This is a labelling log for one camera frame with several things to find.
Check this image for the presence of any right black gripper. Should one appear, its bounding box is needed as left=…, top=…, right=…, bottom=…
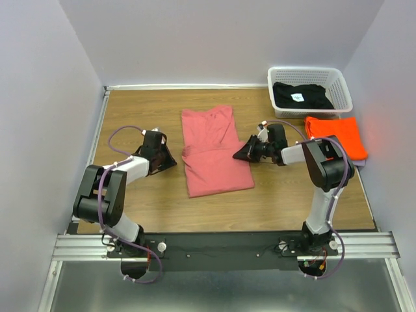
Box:
left=233, top=134, right=274, bottom=163

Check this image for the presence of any pink t shirt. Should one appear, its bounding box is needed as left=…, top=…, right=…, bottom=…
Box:
left=181, top=105, right=255, bottom=198

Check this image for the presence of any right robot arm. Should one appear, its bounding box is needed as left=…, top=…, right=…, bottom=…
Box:
left=233, top=122, right=355, bottom=257

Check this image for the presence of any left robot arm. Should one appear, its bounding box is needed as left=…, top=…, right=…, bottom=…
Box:
left=73, top=128, right=177, bottom=257

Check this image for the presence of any black t shirt in basket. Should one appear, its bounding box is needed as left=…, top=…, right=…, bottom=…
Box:
left=272, top=82, right=334, bottom=110

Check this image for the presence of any folded orange t shirt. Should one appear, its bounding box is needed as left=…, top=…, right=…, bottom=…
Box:
left=305, top=116, right=368, bottom=161

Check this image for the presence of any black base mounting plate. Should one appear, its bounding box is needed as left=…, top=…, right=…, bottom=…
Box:
left=107, top=231, right=340, bottom=276

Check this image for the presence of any white plastic laundry basket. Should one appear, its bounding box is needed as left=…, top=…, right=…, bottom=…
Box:
left=267, top=66, right=353, bottom=118

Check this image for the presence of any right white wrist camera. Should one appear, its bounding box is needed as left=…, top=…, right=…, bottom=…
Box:
left=257, top=120, right=268, bottom=142

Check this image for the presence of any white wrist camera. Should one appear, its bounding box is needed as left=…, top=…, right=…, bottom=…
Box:
left=141, top=127, right=160, bottom=136
left=257, top=120, right=268, bottom=142

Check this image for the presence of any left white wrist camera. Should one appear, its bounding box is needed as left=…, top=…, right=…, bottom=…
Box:
left=141, top=127, right=160, bottom=136

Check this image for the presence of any aluminium frame rail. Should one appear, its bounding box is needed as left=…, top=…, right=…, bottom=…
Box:
left=39, top=88, right=415, bottom=311

